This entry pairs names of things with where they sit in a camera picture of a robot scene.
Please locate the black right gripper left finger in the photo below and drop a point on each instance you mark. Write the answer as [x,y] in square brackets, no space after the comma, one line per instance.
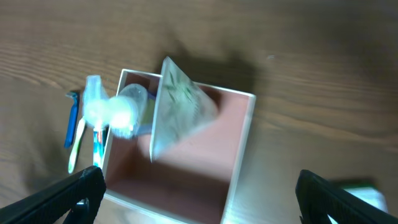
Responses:
[79,195]

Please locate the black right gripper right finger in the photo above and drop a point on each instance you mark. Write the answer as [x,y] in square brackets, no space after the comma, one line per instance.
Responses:
[320,201]

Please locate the green white toothbrush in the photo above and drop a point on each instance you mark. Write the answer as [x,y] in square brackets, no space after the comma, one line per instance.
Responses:
[76,145]

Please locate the green white soap box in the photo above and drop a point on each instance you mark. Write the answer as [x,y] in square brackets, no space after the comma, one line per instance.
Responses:
[364,189]

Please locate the blue disposable razor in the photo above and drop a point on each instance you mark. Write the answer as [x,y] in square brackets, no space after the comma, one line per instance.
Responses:
[75,96]

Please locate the clear spray bottle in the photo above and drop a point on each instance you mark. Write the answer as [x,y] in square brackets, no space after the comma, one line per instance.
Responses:
[127,115]

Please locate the white cosmetic tube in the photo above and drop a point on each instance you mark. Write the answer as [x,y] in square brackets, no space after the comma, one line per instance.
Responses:
[181,109]

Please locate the teal white toothpaste tube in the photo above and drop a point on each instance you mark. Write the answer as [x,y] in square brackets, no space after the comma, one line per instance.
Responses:
[98,147]

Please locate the white box with pink interior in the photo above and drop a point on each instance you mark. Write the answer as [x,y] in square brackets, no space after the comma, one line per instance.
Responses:
[193,181]

